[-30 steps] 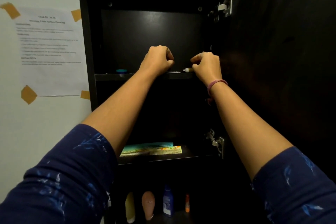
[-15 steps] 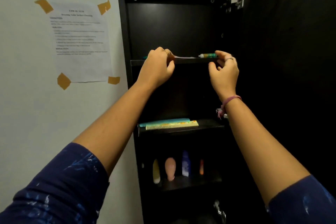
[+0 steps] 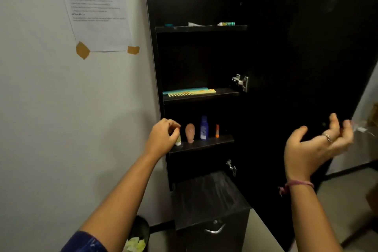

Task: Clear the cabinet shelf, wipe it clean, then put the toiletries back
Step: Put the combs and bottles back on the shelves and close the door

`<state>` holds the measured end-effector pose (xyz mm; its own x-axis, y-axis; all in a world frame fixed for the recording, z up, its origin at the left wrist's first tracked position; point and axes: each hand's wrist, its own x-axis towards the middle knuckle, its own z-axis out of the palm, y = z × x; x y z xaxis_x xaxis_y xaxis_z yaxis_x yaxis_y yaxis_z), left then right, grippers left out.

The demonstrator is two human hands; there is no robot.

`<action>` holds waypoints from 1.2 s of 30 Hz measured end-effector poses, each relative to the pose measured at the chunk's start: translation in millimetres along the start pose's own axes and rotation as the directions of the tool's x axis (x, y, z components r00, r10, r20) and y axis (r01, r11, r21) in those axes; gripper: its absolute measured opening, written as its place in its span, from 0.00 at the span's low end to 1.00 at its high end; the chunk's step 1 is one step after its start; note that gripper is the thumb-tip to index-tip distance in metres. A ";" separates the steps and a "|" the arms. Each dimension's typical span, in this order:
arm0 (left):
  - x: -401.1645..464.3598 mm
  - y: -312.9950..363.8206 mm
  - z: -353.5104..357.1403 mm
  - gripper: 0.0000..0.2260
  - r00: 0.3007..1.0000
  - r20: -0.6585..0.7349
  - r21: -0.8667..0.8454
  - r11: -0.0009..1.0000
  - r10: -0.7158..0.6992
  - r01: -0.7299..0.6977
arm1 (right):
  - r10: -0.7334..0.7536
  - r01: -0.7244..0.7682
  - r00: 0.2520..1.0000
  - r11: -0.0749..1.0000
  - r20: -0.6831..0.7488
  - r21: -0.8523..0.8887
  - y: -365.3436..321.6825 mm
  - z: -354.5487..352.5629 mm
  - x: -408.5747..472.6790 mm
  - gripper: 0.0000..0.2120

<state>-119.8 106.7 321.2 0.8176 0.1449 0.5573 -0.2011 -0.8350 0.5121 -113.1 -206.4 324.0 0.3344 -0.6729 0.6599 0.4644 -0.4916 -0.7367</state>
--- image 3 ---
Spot person's left hand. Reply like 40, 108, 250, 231
144, 118, 182, 161

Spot person's right hand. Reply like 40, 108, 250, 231
283, 113, 354, 183

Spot pink makeup sponge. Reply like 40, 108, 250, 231
185, 123, 196, 144

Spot blue plastic bottle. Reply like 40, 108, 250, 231
200, 115, 209, 141

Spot teal wide-tooth comb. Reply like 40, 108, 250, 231
162, 87, 209, 96

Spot brown fine-tooth comb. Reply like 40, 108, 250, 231
167, 89, 217, 98

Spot person's right forearm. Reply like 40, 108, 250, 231
287, 182, 344, 252

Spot person's left forearm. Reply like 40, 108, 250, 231
79, 153, 162, 252

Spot pink wrist thread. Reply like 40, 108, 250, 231
278, 180, 315, 198

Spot dark cabinet shelf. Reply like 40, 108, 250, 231
169, 135, 235, 155
163, 87, 240, 104
155, 25, 248, 34

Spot metal cabinet hinge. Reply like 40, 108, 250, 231
225, 158, 238, 178
231, 74, 250, 93

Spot dark tall cabinet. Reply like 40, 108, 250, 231
143, 0, 252, 193

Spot black round waste bin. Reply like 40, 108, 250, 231
125, 215, 151, 252

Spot dark open cabinet door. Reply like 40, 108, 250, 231
245, 0, 378, 251

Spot pale cabinet door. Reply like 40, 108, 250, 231
0, 0, 175, 252

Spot yellow crumpled wipes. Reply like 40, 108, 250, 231
124, 237, 146, 252

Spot white printed paper sheet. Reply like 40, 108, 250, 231
57, 0, 133, 53

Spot blue patterned left sleeve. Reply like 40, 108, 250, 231
60, 231, 109, 252

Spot white plug with cable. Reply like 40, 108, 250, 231
355, 124, 377, 138

